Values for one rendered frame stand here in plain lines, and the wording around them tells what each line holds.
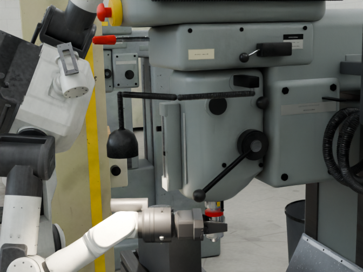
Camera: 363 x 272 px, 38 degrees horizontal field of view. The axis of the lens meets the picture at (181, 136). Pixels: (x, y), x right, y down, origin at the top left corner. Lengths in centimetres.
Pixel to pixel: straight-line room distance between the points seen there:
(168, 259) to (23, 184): 55
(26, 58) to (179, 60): 51
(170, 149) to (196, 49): 26
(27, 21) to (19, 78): 146
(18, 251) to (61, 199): 171
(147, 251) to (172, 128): 67
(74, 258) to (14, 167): 27
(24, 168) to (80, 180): 168
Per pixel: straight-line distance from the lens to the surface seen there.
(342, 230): 154
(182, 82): 121
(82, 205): 307
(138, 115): 972
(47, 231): 185
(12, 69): 146
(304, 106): 127
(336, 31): 131
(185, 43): 112
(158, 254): 174
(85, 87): 137
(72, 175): 301
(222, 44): 116
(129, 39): 131
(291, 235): 331
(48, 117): 142
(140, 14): 111
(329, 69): 131
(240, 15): 117
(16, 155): 136
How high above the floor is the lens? 170
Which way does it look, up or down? 11 degrees down
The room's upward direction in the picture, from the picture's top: 2 degrees counter-clockwise
